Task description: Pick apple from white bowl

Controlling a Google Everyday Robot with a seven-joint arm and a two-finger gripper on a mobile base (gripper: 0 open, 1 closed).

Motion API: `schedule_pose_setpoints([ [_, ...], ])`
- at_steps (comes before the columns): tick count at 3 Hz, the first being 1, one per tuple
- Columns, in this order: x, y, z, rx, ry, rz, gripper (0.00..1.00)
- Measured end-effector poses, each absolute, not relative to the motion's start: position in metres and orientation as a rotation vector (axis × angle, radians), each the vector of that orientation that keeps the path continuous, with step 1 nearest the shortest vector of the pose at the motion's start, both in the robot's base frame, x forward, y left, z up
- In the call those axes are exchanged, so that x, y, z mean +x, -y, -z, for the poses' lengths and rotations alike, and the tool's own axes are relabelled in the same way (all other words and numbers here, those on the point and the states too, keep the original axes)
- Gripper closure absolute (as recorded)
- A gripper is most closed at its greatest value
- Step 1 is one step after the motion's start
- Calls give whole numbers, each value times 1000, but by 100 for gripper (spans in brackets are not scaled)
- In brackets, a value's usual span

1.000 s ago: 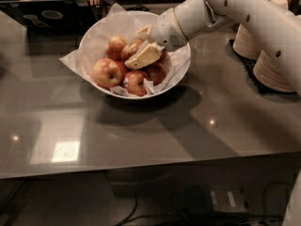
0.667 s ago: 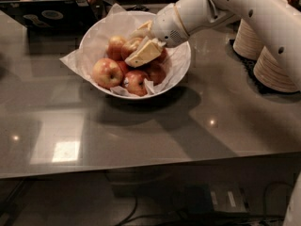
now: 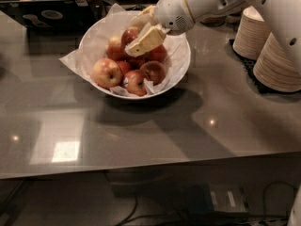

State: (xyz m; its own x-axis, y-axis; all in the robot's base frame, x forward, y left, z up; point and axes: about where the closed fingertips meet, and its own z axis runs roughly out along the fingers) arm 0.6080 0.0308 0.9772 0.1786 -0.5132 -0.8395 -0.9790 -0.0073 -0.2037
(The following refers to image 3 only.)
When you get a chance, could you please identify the right dark red apple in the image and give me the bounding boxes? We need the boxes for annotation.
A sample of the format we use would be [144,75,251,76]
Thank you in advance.
[140,60,166,85]

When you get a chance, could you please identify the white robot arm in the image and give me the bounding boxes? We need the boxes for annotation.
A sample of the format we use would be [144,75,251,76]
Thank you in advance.
[125,0,301,72]

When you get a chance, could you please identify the black rubber mat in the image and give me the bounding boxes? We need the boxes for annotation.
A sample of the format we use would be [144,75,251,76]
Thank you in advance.
[234,52,291,95]

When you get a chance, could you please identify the small hidden middle apple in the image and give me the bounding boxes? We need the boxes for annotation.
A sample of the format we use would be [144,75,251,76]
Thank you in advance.
[117,61,132,74]

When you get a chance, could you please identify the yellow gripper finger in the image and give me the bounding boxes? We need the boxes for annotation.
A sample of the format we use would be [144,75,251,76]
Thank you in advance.
[129,5,157,29]
[125,23,166,57]

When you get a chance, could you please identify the front stack paper plates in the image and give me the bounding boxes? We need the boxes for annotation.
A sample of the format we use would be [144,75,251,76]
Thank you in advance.
[253,34,301,92]

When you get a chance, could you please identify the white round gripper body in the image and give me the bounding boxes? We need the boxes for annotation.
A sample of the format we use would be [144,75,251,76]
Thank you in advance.
[154,0,195,35]

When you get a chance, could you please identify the black laptop with stickers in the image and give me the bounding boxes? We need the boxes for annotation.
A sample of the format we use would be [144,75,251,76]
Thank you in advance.
[0,0,97,31]

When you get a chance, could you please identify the front left yellow-red apple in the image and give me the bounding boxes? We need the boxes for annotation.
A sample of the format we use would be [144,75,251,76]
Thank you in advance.
[91,57,123,89]

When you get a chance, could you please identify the front apple with sticker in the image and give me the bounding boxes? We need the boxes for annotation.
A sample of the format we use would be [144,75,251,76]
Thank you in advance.
[122,70,147,96]

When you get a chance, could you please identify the power brick under table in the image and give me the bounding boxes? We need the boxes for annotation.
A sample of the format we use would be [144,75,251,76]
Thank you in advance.
[186,184,249,217]

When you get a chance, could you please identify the white bowl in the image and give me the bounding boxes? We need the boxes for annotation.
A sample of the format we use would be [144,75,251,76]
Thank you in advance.
[78,10,192,101]

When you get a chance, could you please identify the white tissue paper liner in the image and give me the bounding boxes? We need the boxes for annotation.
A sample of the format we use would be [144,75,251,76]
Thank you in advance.
[58,3,189,98]

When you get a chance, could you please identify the black cable loop right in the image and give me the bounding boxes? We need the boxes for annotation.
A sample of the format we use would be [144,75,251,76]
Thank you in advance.
[262,181,297,218]

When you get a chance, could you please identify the back left yellow apple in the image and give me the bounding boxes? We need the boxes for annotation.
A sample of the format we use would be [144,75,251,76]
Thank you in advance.
[105,35,125,61]

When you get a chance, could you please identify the rear stack paper plates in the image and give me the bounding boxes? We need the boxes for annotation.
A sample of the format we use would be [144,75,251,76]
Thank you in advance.
[233,7,270,60]

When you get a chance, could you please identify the stack paper plates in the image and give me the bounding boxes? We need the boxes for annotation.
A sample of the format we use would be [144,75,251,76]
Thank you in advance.
[233,7,270,60]
[253,34,301,92]

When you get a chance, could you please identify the black cable under table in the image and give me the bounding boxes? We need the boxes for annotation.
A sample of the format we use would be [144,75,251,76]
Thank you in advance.
[103,169,290,226]

